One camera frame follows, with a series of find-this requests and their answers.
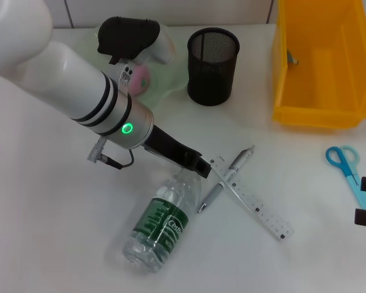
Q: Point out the silver grey pen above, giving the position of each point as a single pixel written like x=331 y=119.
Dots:
x=215 y=193

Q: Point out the clear plastic ruler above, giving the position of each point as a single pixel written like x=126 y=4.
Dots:
x=262 y=213

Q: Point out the yellow plastic bin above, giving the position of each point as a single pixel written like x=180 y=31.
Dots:
x=323 y=85

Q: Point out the pink toy peach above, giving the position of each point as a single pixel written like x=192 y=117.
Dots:
x=140 y=81

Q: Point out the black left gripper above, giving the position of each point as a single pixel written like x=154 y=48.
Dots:
x=167 y=146

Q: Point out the green glass fruit bowl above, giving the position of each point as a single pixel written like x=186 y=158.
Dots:
x=170 y=79

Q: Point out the black mesh pen holder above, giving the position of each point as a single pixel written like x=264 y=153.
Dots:
x=212 y=82

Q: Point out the blue scissors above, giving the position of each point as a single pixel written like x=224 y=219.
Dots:
x=352 y=178

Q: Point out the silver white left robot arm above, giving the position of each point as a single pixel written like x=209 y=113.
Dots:
x=64 y=79

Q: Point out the clear green-label water bottle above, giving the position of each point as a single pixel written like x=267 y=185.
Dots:
x=161 y=226

